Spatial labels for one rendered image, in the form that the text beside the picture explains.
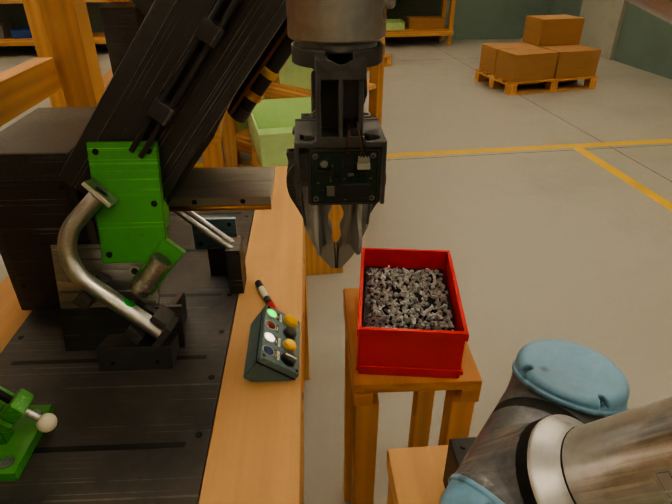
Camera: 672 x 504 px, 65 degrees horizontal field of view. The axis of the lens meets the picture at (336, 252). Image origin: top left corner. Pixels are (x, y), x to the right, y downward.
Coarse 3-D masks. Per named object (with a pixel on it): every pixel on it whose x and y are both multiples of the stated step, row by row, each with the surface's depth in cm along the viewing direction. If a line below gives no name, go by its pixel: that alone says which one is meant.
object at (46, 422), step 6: (24, 414) 76; (30, 414) 77; (36, 414) 77; (42, 414) 78; (48, 414) 78; (36, 420) 77; (42, 420) 77; (48, 420) 77; (54, 420) 78; (36, 426) 77; (42, 426) 77; (48, 426) 77; (54, 426) 78
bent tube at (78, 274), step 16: (96, 192) 85; (80, 208) 86; (96, 208) 87; (64, 224) 87; (80, 224) 87; (64, 240) 88; (64, 256) 88; (80, 272) 90; (80, 288) 90; (96, 288) 90; (112, 304) 91; (128, 320) 92; (144, 320) 92
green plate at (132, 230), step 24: (96, 144) 87; (120, 144) 87; (96, 168) 88; (120, 168) 88; (144, 168) 88; (120, 192) 89; (144, 192) 90; (96, 216) 90; (120, 216) 90; (144, 216) 91; (168, 216) 98; (120, 240) 92; (144, 240) 92
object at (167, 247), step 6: (162, 240) 92; (168, 240) 92; (162, 246) 92; (168, 246) 92; (174, 246) 92; (162, 252) 92; (168, 252) 92; (174, 252) 92; (180, 252) 92; (150, 258) 92; (168, 258) 93; (174, 258) 93; (144, 264) 93; (174, 264) 93; (168, 270) 93; (162, 276) 93; (156, 288) 94
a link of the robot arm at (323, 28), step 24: (288, 0) 38; (312, 0) 36; (336, 0) 36; (360, 0) 36; (384, 0) 38; (288, 24) 39; (312, 24) 37; (336, 24) 37; (360, 24) 37; (384, 24) 39; (312, 48) 38; (336, 48) 38; (360, 48) 38
